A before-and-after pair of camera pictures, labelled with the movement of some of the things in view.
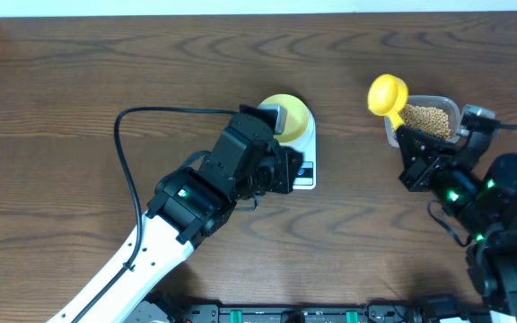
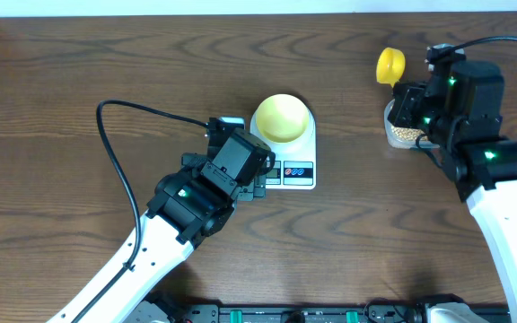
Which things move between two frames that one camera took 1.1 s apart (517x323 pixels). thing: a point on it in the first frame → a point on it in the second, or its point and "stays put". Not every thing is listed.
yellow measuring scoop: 388,96 → 390,65
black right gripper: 416,170 → 407,95
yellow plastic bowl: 297,116 stays put
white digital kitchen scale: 305,176 stays put
